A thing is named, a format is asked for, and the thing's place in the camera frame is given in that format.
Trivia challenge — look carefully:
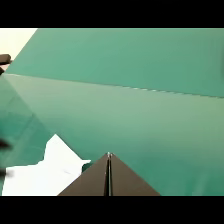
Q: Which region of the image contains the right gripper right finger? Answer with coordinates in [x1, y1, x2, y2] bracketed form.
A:
[108, 152, 161, 197]

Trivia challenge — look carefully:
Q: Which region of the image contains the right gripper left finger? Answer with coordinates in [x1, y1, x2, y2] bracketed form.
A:
[57, 152, 110, 197]

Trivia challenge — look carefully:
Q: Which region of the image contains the white garment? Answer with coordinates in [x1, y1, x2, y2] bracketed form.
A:
[1, 133, 92, 197]

